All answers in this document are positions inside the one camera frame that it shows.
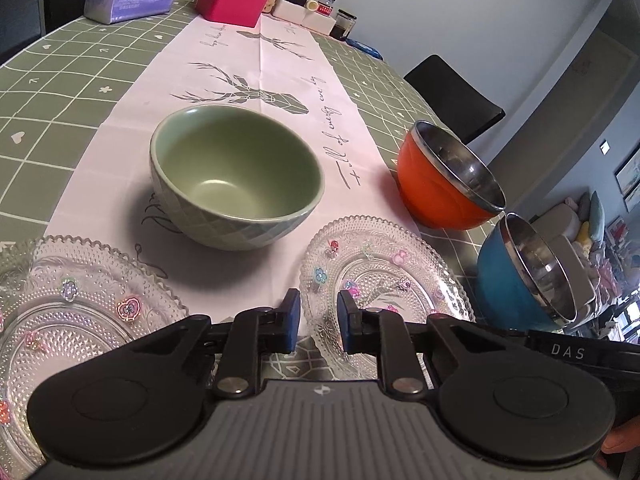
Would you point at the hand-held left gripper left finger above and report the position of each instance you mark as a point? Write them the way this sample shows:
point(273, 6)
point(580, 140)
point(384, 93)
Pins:
point(291, 321)

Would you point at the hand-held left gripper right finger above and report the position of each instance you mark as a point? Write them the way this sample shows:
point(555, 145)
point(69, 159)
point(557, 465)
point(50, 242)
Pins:
point(345, 321)

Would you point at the clear glass plate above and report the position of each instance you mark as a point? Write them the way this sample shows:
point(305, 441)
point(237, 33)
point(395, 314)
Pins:
point(75, 310)
point(390, 265)

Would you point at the blue steel bowl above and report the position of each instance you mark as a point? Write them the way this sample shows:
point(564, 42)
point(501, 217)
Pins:
point(510, 285)

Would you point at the green ceramic bowl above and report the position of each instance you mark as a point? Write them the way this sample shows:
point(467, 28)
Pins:
point(235, 180)

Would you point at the orange steel bowl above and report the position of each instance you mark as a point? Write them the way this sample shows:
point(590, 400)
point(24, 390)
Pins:
point(430, 185)

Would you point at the person's right hand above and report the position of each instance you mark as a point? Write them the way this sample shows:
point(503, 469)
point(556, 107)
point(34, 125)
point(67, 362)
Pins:
point(622, 440)

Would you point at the cluttered sofa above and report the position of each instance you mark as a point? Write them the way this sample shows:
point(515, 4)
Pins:
point(595, 240)

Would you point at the white printed table runner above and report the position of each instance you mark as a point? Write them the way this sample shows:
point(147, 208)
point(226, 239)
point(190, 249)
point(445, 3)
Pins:
point(200, 90)

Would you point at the blue packet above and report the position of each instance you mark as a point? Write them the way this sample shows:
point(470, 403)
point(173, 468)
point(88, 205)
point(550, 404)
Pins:
point(365, 50)

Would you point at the dark glass jar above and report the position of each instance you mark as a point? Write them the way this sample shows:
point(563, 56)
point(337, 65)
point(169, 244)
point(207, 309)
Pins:
point(343, 25)

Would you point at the white container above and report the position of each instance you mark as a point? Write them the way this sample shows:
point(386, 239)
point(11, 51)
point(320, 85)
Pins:
point(318, 22)
point(289, 11)

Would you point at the yellow capped small bottle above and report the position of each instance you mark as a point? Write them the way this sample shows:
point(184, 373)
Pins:
point(312, 6)

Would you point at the small ink bottle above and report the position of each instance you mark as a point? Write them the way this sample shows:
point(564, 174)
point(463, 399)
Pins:
point(327, 4)

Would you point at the small wooden box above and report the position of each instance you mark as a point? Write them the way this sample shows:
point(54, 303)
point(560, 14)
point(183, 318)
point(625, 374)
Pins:
point(269, 3)

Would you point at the green checked tablecloth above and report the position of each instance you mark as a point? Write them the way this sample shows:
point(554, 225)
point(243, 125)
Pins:
point(60, 90)

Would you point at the framed wall picture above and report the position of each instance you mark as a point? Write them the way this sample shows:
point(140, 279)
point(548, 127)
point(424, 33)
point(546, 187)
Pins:
point(629, 180)

